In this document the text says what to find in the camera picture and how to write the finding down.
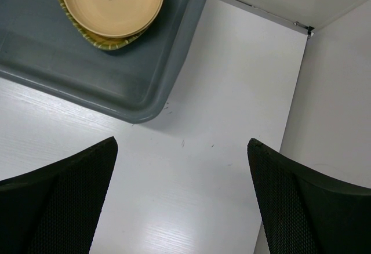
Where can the yellow bear plate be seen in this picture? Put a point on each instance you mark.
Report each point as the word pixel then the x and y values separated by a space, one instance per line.
pixel 114 18
pixel 145 29

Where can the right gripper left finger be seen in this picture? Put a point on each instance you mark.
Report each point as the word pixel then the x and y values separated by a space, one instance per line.
pixel 56 208

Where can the grey plastic bin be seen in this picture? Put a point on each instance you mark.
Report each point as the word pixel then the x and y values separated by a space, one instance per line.
pixel 40 48

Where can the woven bamboo tray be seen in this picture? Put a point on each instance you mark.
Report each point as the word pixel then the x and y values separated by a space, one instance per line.
pixel 107 44

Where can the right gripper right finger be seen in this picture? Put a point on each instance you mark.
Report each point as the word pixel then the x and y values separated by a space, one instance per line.
pixel 305 211

